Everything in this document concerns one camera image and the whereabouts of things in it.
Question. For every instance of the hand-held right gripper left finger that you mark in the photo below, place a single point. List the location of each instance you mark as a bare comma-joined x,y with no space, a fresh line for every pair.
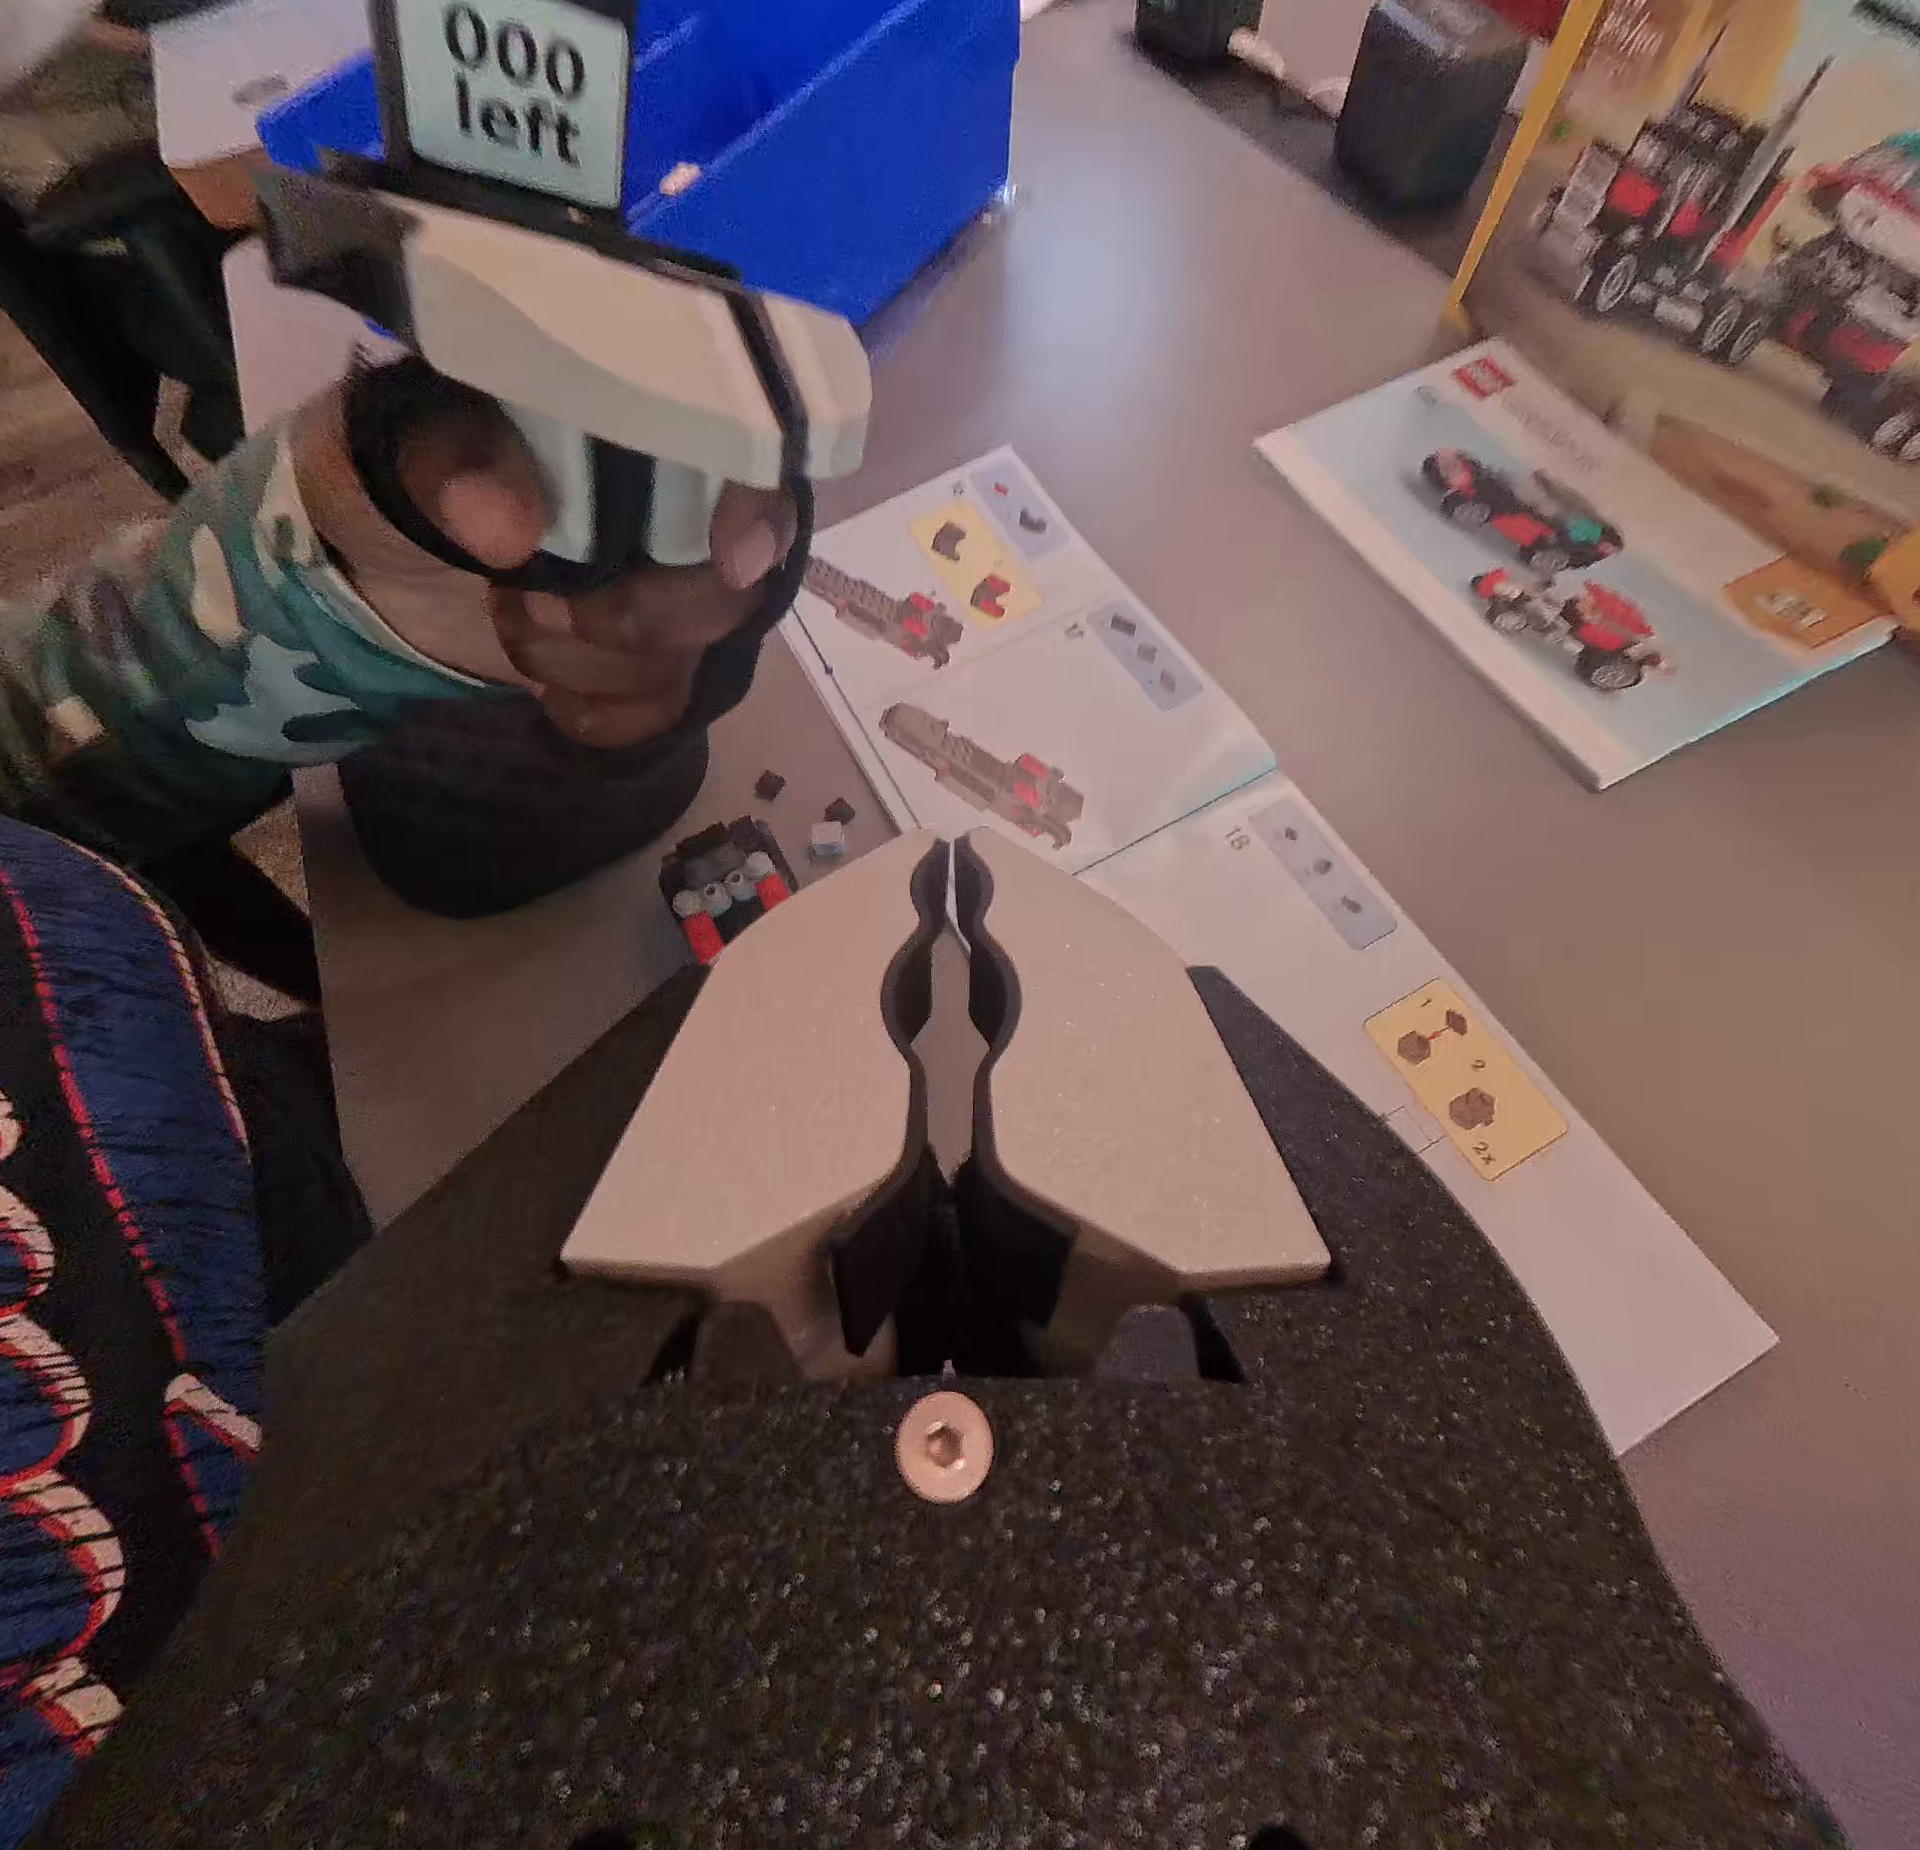
747,1116

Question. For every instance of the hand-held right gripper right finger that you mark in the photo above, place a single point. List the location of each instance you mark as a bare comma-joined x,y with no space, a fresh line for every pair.
1141,1116

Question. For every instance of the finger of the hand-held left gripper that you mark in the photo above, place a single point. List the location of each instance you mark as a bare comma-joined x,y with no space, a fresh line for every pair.
603,350
836,396

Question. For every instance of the toy brick truck model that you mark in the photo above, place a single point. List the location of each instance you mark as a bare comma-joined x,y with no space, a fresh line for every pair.
730,891

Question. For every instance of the blue plastic bin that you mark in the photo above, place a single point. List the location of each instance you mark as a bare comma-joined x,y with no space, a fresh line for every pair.
836,112

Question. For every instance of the grey desk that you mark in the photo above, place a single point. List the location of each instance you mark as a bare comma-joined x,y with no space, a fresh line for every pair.
1172,256

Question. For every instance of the person's left hand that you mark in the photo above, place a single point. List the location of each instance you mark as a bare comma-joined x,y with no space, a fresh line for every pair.
603,656

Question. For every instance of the white box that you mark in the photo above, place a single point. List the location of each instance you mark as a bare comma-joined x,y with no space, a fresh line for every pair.
229,65

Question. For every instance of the black dimpled wrist pad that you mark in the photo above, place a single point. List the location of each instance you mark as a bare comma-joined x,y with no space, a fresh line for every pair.
525,833

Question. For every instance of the open instruction booklet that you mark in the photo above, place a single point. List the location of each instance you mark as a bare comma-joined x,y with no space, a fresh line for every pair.
1183,713

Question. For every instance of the black battery charger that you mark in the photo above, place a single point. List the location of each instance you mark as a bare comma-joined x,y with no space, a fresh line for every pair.
1205,5

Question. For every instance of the dark grey charging case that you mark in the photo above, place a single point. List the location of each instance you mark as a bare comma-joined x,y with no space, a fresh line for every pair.
1423,96

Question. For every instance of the closed instruction booklet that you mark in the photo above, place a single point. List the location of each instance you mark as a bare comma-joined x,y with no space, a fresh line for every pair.
1650,656

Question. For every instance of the toy set cardboard box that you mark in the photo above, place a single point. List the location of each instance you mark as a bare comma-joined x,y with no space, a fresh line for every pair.
1692,233

